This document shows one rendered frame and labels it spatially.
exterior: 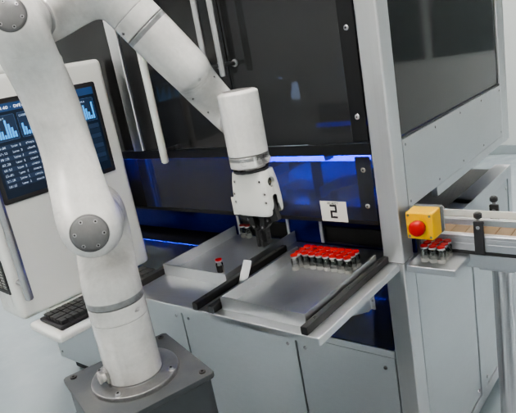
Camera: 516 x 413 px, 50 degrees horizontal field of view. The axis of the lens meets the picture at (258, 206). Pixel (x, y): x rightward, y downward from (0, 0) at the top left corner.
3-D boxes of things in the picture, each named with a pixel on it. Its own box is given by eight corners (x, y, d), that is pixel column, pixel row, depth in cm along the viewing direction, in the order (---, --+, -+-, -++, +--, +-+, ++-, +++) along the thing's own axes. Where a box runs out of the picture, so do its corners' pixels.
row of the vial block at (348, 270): (300, 264, 158) (296, 249, 156) (355, 272, 146) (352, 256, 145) (295, 267, 156) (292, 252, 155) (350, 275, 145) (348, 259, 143)
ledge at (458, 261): (427, 251, 156) (427, 245, 155) (473, 256, 148) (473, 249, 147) (407, 271, 146) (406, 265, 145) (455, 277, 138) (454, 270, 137)
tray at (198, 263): (236, 234, 194) (234, 225, 193) (296, 241, 177) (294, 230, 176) (165, 274, 169) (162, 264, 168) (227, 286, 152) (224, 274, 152)
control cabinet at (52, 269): (123, 254, 220) (70, 54, 198) (151, 260, 206) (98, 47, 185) (-2, 310, 186) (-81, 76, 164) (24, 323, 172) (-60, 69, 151)
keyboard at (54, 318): (144, 270, 197) (142, 264, 197) (168, 276, 188) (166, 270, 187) (40, 321, 170) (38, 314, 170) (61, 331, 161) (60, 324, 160)
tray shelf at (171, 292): (226, 238, 197) (225, 233, 197) (411, 259, 153) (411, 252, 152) (120, 297, 163) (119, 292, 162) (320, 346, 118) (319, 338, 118)
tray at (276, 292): (297, 256, 164) (296, 246, 163) (377, 266, 147) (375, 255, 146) (222, 309, 139) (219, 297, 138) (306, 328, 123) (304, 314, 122)
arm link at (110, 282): (83, 318, 109) (50, 204, 102) (90, 283, 126) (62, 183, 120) (144, 302, 111) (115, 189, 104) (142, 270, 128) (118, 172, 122)
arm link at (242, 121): (224, 153, 118) (232, 161, 109) (212, 92, 115) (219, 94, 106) (262, 146, 120) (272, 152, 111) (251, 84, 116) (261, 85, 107)
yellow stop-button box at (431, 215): (418, 229, 147) (415, 202, 145) (445, 230, 142) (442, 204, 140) (406, 238, 141) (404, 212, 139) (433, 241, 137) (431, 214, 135)
